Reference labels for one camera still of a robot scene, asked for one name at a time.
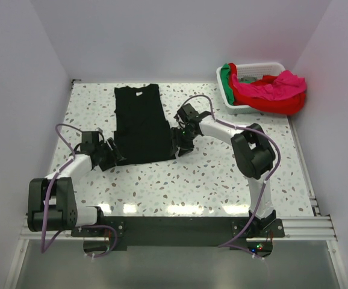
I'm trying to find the white plastic laundry basket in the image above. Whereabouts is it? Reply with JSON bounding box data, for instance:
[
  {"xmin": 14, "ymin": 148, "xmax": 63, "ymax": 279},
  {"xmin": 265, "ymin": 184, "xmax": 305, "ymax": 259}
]
[{"xmin": 216, "ymin": 62, "xmax": 285, "ymax": 114}]

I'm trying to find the red t shirt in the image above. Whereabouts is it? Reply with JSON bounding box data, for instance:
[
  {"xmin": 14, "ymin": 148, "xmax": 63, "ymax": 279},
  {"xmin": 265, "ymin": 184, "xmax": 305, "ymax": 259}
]
[{"xmin": 229, "ymin": 63, "xmax": 307, "ymax": 116}]

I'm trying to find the green t shirt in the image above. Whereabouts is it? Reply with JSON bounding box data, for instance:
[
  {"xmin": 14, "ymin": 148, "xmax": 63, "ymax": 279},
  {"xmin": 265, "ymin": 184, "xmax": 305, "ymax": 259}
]
[{"xmin": 220, "ymin": 63, "xmax": 235, "ymax": 105}]

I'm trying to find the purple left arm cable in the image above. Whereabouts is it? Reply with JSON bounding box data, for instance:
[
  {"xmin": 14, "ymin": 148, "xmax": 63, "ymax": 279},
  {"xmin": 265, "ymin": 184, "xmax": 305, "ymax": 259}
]
[{"xmin": 40, "ymin": 123, "xmax": 119, "ymax": 258}]

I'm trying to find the aluminium frame rail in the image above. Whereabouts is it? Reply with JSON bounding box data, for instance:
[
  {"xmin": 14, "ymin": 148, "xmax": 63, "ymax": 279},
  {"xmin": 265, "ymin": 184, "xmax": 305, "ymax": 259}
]
[{"xmin": 19, "ymin": 216, "xmax": 337, "ymax": 241}]

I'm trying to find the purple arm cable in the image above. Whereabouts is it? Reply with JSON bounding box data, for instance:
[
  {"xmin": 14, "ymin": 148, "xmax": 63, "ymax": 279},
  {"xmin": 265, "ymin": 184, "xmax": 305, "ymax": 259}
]
[
  {"xmin": 40, "ymin": 123, "xmax": 119, "ymax": 258},
  {"xmin": 179, "ymin": 95, "xmax": 282, "ymax": 249}
]

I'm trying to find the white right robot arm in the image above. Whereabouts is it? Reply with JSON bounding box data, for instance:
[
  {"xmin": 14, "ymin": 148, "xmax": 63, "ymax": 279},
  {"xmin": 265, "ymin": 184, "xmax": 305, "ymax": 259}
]
[{"xmin": 171, "ymin": 104, "xmax": 276, "ymax": 237}]

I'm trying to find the pink t shirt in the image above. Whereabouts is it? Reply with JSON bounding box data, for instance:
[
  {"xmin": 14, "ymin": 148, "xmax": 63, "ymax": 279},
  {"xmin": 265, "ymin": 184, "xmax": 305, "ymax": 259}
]
[{"xmin": 232, "ymin": 70, "xmax": 307, "ymax": 101}]

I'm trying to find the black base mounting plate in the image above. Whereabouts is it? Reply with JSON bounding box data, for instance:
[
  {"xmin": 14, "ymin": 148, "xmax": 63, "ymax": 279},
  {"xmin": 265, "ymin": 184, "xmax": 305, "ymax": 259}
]
[{"xmin": 71, "ymin": 215, "xmax": 285, "ymax": 254}]

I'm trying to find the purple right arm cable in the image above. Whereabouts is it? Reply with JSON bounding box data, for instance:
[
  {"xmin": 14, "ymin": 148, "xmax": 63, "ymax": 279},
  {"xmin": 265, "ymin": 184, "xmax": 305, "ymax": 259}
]
[{"xmin": 179, "ymin": 95, "xmax": 282, "ymax": 249}]

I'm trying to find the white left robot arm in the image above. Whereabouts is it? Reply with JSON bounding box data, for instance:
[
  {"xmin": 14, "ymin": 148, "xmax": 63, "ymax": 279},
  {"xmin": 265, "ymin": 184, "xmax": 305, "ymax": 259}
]
[{"xmin": 27, "ymin": 131, "xmax": 123, "ymax": 236}]

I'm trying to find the black t shirt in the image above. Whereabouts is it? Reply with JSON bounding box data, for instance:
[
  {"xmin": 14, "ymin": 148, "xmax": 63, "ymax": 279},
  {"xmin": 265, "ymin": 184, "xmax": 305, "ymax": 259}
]
[{"xmin": 114, "ymin": 84, "xmax": 175, "ymax": 166}]

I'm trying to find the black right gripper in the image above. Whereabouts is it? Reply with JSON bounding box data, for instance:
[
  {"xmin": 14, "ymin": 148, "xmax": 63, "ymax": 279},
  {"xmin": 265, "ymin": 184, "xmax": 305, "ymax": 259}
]
[{"xmin": 170, "ymin": 126, "xmax": 198, "ymax": 157}]

